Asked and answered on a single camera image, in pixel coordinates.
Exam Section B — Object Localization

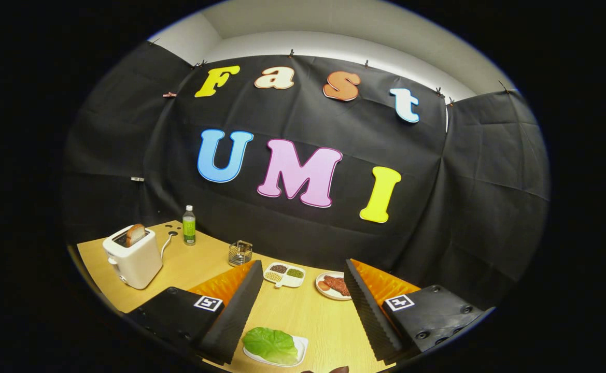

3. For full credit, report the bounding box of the black backdrop cloth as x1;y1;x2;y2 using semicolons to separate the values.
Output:
60;41;551;310

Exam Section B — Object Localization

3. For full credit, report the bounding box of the metal wire basket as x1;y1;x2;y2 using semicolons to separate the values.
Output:
228;240;253;267

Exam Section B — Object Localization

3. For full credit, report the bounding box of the green label water bottle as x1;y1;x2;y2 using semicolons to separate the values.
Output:
182;205;196;246

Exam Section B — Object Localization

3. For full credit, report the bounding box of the white toaster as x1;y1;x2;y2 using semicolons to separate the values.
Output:
102;224;163;290

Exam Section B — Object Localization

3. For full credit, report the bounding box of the white toaster cable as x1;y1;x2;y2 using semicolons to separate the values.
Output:
160;233;177;260

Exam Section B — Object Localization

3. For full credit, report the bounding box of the white shallow plate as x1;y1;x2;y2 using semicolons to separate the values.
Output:
243;334;309;368

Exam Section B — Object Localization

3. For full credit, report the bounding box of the brown toast slice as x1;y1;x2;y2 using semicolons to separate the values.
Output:
125;223;147;247

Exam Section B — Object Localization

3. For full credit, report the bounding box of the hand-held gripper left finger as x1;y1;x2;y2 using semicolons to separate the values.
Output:
125;259;265;366

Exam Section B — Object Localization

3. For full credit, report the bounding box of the white divided dish with beans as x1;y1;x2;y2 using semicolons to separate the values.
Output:
263;262;306;289

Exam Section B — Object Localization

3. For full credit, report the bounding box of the red meat piece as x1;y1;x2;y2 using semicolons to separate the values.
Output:
318;275;351;297

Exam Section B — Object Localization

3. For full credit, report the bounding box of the small round white plate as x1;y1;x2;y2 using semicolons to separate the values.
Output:
315;271;353;301

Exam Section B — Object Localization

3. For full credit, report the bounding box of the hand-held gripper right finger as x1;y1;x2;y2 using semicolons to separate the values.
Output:
343;258;496;366

